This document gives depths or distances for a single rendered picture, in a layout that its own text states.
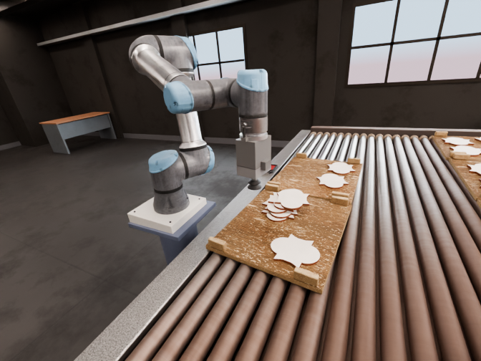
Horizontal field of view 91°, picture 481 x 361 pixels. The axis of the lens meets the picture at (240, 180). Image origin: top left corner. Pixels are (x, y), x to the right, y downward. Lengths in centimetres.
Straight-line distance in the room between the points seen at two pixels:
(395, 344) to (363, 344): 6
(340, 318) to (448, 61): 396
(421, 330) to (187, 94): 70
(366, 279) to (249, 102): 52
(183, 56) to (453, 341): 105
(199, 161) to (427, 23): 372
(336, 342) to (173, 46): 97
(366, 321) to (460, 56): 396
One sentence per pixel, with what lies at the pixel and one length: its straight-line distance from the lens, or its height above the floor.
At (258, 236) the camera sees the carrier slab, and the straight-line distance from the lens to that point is 76.
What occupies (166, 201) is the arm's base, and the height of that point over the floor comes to 96.
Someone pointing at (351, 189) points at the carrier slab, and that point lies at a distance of 105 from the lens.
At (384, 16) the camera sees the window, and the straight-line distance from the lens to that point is 423.
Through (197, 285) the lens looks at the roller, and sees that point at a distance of 68.
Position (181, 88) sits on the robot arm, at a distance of 61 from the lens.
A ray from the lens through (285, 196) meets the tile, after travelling 88.
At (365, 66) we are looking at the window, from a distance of 421.
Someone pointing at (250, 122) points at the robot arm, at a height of 129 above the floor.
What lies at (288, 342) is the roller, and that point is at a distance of 58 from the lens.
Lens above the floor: 141
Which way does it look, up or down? 25 degrees down
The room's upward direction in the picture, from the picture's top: 5 degrees counter-clockwise
